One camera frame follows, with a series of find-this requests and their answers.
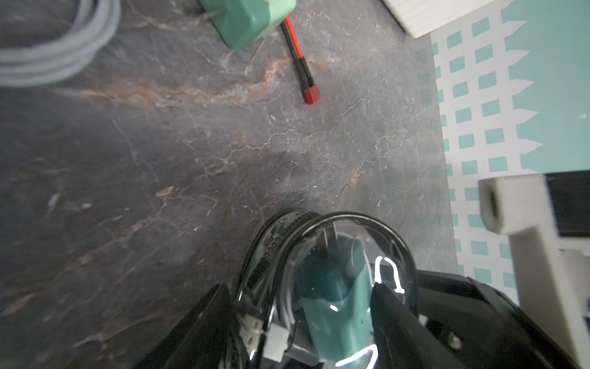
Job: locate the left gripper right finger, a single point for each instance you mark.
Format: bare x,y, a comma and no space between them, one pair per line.
402,342

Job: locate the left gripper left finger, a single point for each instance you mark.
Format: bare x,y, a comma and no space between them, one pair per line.
199,338

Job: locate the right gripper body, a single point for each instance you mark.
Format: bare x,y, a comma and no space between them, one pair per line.
482,327

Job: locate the teal charger cube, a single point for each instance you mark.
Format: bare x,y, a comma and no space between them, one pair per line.
335,287

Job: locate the red battery connector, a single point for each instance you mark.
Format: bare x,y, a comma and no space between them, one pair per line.
310,89

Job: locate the brown lidded storage box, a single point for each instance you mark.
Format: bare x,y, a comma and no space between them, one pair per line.
420,17

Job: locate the green charger cube far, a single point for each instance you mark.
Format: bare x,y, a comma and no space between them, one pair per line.
242,22

